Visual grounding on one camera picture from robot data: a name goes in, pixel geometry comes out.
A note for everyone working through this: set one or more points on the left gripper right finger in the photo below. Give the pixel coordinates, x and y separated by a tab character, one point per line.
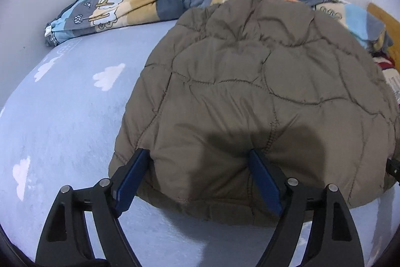
333	238

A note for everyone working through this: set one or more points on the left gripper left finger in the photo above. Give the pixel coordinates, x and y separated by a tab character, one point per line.
65	239

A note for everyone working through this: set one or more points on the olive quilted hooded coat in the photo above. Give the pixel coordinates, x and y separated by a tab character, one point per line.
267	74

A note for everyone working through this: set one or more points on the blue star moon pillow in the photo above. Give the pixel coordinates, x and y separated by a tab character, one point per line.
389	71

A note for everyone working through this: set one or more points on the light blue cloud bedsheet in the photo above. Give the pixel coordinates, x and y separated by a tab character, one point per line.
59	128

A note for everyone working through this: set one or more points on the wooden headboard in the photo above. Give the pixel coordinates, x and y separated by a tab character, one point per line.
392	28

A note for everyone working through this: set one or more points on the colourful patchwork cartoon quilt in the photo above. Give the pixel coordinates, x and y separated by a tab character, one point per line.
85	17

